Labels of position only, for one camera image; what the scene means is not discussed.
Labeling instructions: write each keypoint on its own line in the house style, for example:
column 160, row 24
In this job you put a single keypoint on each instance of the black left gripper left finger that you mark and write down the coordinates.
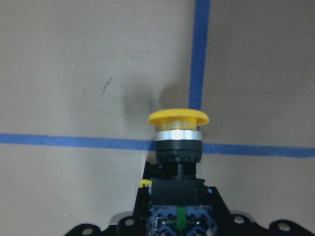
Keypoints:
column 142, row 203

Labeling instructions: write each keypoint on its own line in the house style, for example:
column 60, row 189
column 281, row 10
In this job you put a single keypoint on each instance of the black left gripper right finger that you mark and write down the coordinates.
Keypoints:
column 220, row 211

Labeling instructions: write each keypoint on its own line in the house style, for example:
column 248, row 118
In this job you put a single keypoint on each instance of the yellow push button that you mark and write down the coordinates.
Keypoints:
column 178, row 204

